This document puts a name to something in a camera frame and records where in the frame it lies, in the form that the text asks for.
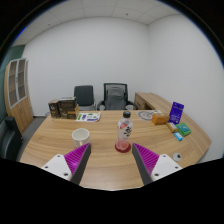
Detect small yellow box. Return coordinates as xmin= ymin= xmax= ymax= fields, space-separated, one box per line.
xmin=167 ymin=122 xmax=179 ymax=133

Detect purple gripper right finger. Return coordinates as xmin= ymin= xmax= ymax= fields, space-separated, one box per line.
xmin=132 ymin=143 xmax=182 ymax=185

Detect green book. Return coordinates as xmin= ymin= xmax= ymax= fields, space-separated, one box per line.
xmin=176 ymin=123 xmax=191 ymax=136

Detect grey mesh office chair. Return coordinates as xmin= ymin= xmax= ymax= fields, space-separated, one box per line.
xmin=97 ymin=83 xmax=138 ymax=110

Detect dark grey office chair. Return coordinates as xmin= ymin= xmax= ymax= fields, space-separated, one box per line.
xmin=74 ymin=85 xmax=96 ymax=111

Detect brown cardboard boxes stack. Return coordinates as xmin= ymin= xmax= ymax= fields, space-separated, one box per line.
xmin=48 ymin=97 xmax=78 ymax=119

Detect blue standing sign card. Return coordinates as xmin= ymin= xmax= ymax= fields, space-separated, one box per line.
xmin=169 ymin=102 xmax=184 ymax=124

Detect black leather chair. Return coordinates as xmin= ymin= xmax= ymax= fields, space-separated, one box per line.
xmin=0 ymin=116 xmax=23 ymax=161

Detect round desk cable grommet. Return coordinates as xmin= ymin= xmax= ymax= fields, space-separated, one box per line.
xmin=173 ymin=153 xmax=182 ymax=162

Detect small blue white box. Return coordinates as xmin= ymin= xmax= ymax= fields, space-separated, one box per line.
xmin=174 ymin=133 xmax=183 ymax=141

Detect white green leaflet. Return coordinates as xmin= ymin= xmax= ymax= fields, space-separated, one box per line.
xmin=77 ymin=113 xmax=100 ymax=122

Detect red round coaster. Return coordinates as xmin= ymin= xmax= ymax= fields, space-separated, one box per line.
xmin=115 ymin=143 xmax=131 ymax=153

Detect wooden side desk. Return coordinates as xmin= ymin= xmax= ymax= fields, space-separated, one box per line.
xmin=134 ymin=92 xmax=172 ymax=113

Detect clear plastic water bottle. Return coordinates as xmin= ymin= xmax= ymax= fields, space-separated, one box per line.
xmin=115 ymin=111 xmax=133 ymax=145

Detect wooden glass door cabinet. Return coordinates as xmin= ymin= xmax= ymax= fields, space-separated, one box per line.
xmin=4 ymin=58 xmax=33 ymax=133

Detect orange tissue box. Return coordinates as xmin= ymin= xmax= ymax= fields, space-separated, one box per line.
xmin=151 ymin=113 xmax=169 ymax=125

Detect round grey plate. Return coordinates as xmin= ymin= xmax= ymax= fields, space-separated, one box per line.
xmin=138 ymin=111 xmax=154 ymax=121

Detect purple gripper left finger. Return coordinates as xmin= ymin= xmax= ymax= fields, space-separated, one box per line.
xmin=42 ymin=143 xmax=91 ymax=185

